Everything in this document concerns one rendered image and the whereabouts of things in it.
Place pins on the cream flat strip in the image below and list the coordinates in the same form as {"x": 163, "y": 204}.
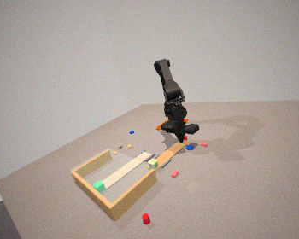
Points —
{"x": 144, "y": 156}

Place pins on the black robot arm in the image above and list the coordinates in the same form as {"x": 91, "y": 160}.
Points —
{"x": 172, "y": 91}

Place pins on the pale green cube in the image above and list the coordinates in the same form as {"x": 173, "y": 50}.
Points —
{"x": 154, "y": 163}

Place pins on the tan grid-patterned strip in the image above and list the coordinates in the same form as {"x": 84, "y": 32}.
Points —
{"x": 170, "y": 153}

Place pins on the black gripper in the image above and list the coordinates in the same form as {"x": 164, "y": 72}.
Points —
{"x": 188, "y": 129}

